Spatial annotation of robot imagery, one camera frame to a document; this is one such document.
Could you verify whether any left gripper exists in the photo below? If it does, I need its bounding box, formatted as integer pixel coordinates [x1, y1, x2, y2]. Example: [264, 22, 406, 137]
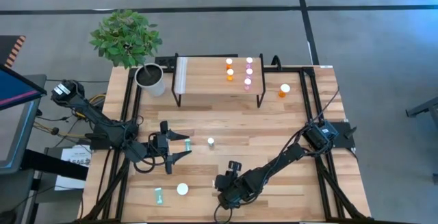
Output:
[149, 120, 193, 175]

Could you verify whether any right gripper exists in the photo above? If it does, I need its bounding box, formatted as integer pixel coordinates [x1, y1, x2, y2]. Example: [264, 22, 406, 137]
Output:
[214, 160, 251, 210]

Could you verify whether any white plant pot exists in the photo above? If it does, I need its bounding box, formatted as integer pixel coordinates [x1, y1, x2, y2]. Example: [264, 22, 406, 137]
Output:
[134, 62, 166, 97]

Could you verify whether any white plastic strip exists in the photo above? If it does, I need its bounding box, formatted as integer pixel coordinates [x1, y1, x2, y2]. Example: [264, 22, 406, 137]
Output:
[174, 57, 189, 95]

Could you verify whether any black power strip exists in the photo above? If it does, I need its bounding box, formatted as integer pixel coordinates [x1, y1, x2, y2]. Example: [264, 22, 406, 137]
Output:
[154, 55, 177, 68]

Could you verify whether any white printed box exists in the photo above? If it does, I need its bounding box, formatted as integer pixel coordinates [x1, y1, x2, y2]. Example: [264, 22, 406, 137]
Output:
[54, 145, 93, 191]

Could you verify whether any green leafy plant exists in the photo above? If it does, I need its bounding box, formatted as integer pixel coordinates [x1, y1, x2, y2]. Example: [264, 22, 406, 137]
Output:
[89, 9, 164, 70]

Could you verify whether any black support bar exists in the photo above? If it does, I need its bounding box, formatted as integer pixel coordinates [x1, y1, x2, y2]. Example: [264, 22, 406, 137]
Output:
[21, 148, 89, 181]

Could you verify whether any grey equipment cart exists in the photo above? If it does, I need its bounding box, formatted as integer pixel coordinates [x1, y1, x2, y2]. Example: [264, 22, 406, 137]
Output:
[0, 74, 48, 184]

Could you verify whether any flat display screen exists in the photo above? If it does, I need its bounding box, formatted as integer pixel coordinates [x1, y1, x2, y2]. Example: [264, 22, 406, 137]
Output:
[0, 63, 48, 112]

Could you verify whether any black mat orange striped edge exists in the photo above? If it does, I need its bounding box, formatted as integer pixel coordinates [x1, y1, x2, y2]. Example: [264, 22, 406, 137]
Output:
[0, 34, 27, 70]

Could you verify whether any grey furniture leg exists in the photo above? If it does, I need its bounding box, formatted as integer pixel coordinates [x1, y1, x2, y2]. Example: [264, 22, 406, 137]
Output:
[405, 96, 438, 129]

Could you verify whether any wooden shelf black metal frame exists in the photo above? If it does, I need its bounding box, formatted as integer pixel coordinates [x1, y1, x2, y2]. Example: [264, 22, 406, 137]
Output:
[170, 53, 267, 109]

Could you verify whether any black floor cable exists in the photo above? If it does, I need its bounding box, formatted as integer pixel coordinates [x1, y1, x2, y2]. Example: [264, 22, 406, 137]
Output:
[46, 78, 110, 84]

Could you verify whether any black metal table frame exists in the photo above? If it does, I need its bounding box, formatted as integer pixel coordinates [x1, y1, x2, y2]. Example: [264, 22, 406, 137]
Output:
[77, 65, 374, 224]

